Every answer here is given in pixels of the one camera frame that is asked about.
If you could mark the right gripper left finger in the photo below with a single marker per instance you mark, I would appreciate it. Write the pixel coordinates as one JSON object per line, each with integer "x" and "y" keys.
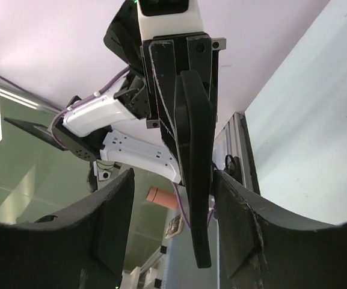
{"x": 80, "y": 246}

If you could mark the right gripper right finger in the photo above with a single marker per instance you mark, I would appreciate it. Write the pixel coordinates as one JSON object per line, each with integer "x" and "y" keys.
{"x": 267, "y": 246}

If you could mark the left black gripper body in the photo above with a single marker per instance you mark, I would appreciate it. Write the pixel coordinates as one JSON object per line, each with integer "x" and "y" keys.
{"x": 138, "y": 96}

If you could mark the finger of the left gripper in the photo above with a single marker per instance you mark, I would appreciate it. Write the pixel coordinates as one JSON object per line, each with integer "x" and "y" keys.
{"x": 166, "y": 63}
{"x": 199, "y": 48}

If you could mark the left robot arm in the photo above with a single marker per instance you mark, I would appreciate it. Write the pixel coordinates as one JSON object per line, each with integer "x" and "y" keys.
{"x": 101, "y": 128}

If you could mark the orange cylinder in background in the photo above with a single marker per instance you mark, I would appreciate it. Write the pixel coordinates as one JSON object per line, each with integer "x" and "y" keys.
{"x": 163, "y": 198}

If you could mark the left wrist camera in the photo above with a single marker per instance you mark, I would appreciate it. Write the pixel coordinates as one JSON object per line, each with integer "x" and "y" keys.
{"x": 165, "y": 18}

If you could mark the right aluminium side rail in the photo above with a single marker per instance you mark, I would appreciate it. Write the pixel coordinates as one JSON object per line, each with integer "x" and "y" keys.
{"x": 234, "y": 140}

